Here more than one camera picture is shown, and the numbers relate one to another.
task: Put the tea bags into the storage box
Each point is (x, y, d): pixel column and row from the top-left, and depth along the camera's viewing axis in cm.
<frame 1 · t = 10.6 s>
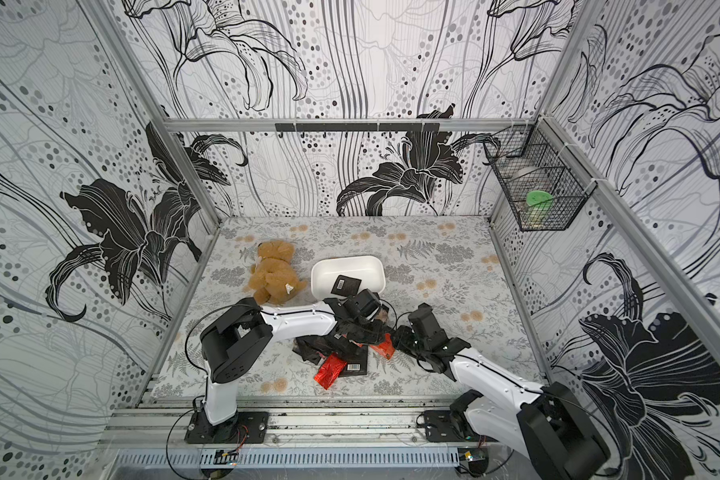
left hand: (380, 343, 88), fingers open
right hand: (396, 335, 87), fingers open
brown teddy bear: (273, 277, 90), point 12 cm above the table
white plastic storage box: (370, 270, 103), point 3 cm above the table
red foil tea bag lower: (330, 370, 82), point 2 cm above the table
black barcode tea bag: (357, 361, 84), point 2 cm above the table
black barcode tea bag 2: (347, 285, 100), point 2 cm above the table

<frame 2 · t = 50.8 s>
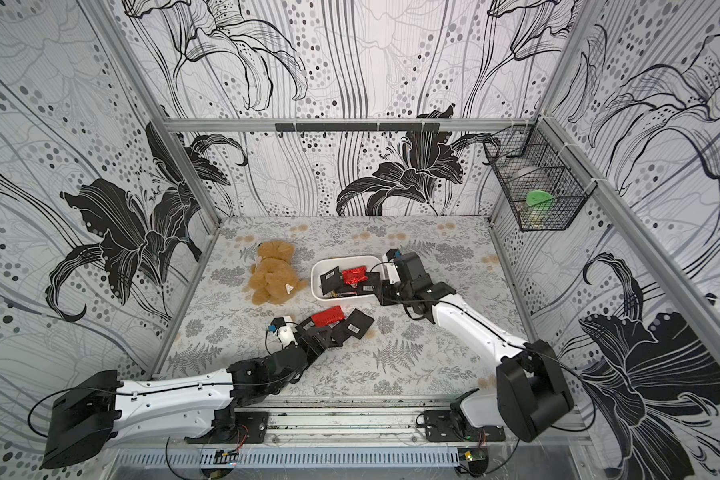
left hand: (330, 343, 80), fingers open
right hand: (380, 286, 85), fingers open
red foil tea bag lower: (354, 275, 100), point 4 cm above the table
black barcode tea bag: (358, 323, 92), on the table
red foil tea bag upper: (328, 316, 92), point 2 cm above the table
black tea bag pile left: (331, 281, 100), point 2 cm above the table
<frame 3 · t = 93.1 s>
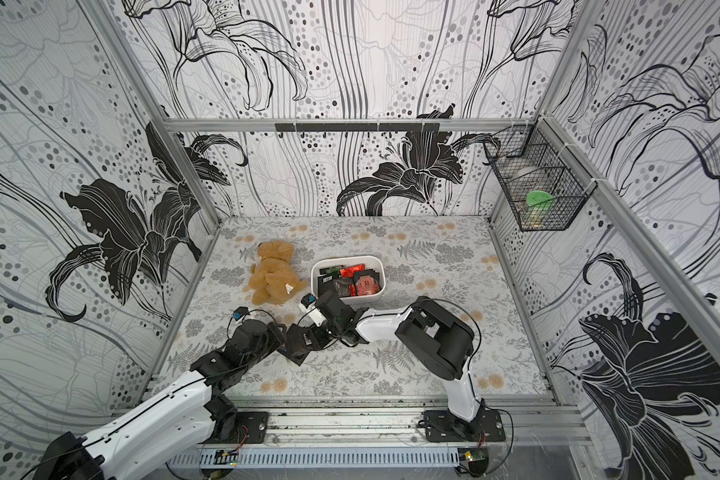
left hand: (286, 335, 85), fingers open
right hand: (311, 331, 89), fingers closed
pink label black tea bag: (367, 282, 95), point 7 cm above the table
green label tea bag: (333, 270, 100), point 5 cm above the table
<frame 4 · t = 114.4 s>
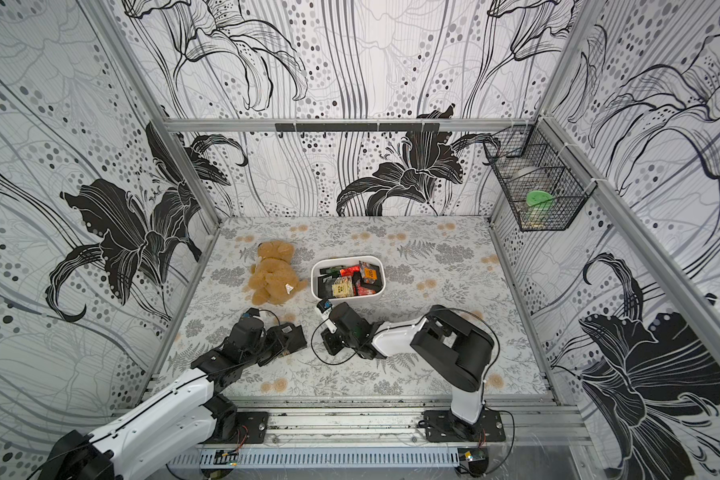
left hand: (296, 342, 85), fingers closed
right hand: (325, 331, 90), fingers closed
orange label black tea bag: (370, 274, 97), point 7 cm above the table
yellow label tea bag: (342, 287, 95), point 6 cm above the table
